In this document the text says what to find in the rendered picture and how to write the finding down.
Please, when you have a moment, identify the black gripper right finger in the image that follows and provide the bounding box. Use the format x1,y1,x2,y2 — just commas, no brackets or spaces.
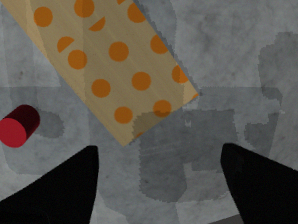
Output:
221,143,298,224

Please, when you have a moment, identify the tan strip with orange dots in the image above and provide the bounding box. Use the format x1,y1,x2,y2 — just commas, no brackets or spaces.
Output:
1,0,198,147

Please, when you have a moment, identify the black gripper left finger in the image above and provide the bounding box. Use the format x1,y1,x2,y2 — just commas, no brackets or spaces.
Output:
0,145,100,224

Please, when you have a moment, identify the dark red cylinder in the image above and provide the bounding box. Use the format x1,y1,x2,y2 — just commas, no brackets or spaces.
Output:
0,105,41,148

